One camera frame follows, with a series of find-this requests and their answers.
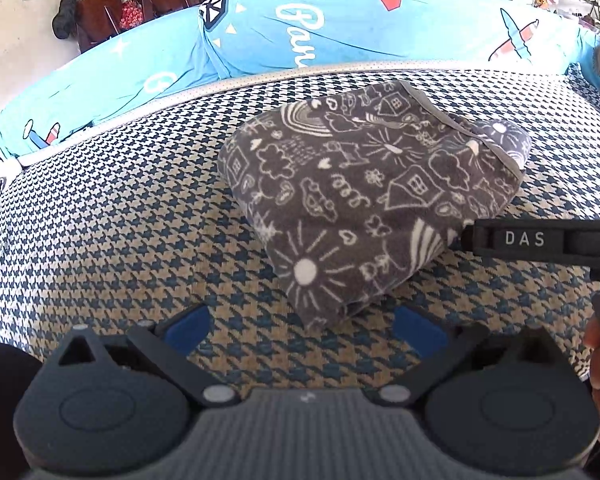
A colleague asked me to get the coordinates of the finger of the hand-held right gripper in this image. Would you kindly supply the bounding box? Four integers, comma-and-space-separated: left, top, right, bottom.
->
445, 225, 477, 253

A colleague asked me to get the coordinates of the red floral cushion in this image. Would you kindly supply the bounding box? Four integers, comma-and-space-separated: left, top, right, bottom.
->
119, 2, 145, 31

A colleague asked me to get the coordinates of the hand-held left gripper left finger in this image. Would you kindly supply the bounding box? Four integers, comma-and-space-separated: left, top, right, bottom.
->
54, 302, 243, 408

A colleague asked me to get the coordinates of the houndstooth sofa seat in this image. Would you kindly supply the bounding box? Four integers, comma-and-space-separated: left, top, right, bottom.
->
0, 67, 600, 391

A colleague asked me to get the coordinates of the grey doodle-print fleece jacket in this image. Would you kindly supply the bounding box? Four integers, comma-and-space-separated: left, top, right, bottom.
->
217, 80, 533, 333

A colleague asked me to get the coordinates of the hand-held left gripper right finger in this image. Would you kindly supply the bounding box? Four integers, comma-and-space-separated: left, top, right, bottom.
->
372, 302, 556, 407

